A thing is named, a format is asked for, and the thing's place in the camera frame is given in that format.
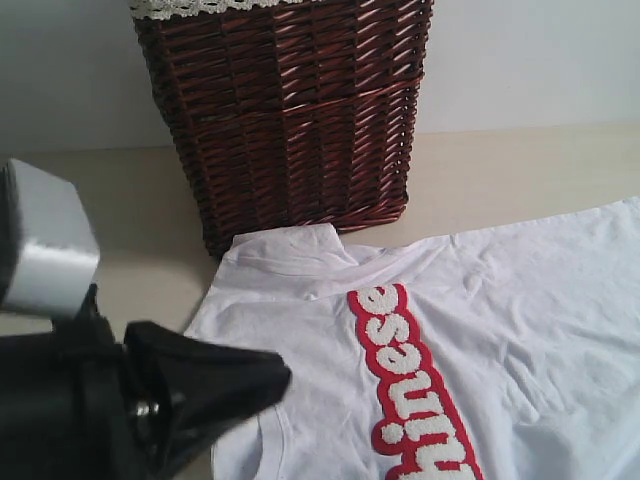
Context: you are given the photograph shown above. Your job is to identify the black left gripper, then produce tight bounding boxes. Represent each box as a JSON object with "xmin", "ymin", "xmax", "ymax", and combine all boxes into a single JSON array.
[{"xmin": 1, "ymin": 285, "xmax": 292, "ymax": 479}]

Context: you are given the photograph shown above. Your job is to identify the white shirt garment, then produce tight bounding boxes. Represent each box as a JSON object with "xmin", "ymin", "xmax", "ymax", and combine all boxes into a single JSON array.
[{"xmin": 186, "ymin": 197, "xmax": 639, "ymax": 479}]

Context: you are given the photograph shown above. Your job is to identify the dark brown wicker basket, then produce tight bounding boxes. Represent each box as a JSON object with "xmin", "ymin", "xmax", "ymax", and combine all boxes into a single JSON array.
[{"xmin": 131, "ymin": 0, "xmax": 433, "ymax": 257}]

